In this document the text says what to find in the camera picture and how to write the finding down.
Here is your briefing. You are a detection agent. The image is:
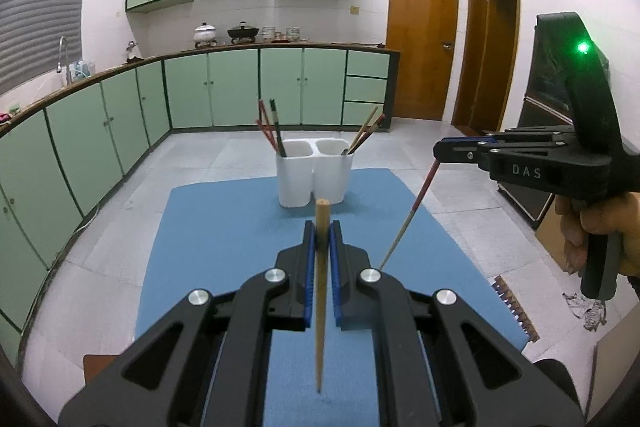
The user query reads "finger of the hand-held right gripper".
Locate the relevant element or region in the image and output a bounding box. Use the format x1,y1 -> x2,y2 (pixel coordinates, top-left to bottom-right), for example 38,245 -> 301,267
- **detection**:
432,137 -> 576,168
479,125 -> 576,144

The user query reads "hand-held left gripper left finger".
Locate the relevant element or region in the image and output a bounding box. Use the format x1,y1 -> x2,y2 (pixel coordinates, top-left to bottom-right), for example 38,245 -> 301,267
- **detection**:
59,221 -> 317,427

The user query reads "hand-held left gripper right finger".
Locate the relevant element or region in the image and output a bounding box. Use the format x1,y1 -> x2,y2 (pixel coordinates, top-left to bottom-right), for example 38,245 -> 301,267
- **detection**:
329,220 -> 587,427

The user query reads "red-tipped bamboo chopstick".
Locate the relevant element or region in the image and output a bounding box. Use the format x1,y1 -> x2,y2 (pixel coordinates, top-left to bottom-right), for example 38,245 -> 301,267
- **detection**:
378,158 -> 442,272
352,114 -> 387,152
257,99 -> 278,152
255,119 -> 277,150

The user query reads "plain bamboo chopstick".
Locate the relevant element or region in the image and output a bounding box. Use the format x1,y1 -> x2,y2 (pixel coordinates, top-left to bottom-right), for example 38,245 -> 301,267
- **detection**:
347,106 -> 379,155
314,198 -> 332,395

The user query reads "white two-compartment chopstick holder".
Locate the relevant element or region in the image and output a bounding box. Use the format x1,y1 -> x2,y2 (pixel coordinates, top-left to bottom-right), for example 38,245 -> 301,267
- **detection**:
275,138 -> 355,208

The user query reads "person's right hand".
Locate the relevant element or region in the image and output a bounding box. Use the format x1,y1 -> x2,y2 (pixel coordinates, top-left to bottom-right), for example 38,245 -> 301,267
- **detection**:
554,192 -> 640,278

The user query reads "open wooden doorway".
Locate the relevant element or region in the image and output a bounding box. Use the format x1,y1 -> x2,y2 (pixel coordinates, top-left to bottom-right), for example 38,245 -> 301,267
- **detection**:
452,0 -> 521,136

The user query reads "blue table cloth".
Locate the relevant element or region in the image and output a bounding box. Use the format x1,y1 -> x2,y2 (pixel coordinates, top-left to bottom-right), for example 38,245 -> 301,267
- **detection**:
135,167 -> 527,427

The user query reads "closed wooden door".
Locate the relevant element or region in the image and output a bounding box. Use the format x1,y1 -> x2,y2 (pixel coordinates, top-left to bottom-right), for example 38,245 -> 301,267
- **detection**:
387,0 -> 460,122

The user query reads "brown comb-like strip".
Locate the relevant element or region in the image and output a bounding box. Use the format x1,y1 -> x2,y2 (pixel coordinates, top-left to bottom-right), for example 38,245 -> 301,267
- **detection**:
492,275 -> 541,343

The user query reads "crumpled patterned cloth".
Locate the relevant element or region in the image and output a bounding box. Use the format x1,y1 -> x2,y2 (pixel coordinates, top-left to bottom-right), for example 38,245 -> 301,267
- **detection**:
562,291 -> 609,333

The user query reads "brown wooden board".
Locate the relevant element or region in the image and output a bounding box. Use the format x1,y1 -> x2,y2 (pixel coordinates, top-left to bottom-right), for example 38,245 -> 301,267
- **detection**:
84,354 -> 119,384

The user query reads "black wok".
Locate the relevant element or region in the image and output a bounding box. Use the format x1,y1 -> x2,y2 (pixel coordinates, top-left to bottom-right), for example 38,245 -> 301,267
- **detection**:
227,21 -> 261,45

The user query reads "white cooking pot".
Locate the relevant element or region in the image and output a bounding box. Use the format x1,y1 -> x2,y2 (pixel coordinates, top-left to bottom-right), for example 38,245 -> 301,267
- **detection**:
193,22 -> 220,48

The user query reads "green base cabinet run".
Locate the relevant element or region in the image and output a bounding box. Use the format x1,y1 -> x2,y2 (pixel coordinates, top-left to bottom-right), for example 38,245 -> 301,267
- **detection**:
0,42 -> 402,348

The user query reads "metal sink faucet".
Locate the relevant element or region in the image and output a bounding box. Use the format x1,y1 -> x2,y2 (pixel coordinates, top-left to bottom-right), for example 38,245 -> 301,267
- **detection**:
56,36 -> 71,86

